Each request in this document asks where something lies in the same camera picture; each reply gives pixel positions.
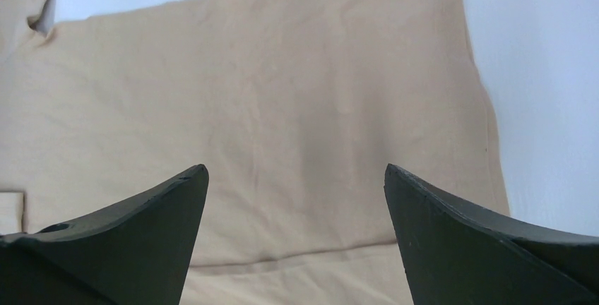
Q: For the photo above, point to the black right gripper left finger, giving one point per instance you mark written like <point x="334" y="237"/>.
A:
<point x="136" y="251"/>

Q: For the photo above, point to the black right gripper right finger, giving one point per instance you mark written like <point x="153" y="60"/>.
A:
<point x="457" y="252"/>

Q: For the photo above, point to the beige t-shirt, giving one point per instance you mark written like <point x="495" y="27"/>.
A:
<point x="295" y="107"/>

